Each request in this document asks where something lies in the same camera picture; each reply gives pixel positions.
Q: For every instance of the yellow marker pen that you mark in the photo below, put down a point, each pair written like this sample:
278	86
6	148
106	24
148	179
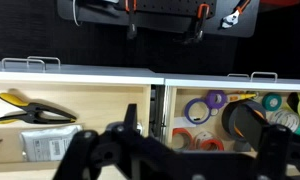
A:
240	97

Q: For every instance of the yellow black spring clamp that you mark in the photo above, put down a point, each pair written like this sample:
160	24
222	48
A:
33	112

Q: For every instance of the white tape roll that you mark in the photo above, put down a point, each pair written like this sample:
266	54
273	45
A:
288	116

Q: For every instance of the white paper label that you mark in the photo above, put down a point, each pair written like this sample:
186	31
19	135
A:
180	122

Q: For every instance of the grey plastic bag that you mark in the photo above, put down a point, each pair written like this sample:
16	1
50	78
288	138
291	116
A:
46	143

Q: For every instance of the black pegboard tool panel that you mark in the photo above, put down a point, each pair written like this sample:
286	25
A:
163	20

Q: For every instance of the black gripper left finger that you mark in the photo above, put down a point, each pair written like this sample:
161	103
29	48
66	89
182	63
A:
90	150

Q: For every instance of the purple tape roll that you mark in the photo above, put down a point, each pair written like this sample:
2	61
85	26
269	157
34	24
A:
210	100

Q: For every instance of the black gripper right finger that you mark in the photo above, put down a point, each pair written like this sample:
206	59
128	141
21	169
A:
276	150

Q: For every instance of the white front drawer with clamp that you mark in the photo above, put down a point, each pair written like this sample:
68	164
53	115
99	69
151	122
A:
90	79

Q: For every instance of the wide black tape roll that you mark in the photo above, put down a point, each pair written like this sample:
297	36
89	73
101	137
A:
228	116

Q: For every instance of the clear tape orange core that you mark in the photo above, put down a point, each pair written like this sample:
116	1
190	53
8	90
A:
211	144

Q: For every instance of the white front drawer with tapes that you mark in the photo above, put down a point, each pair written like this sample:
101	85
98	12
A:
223	84

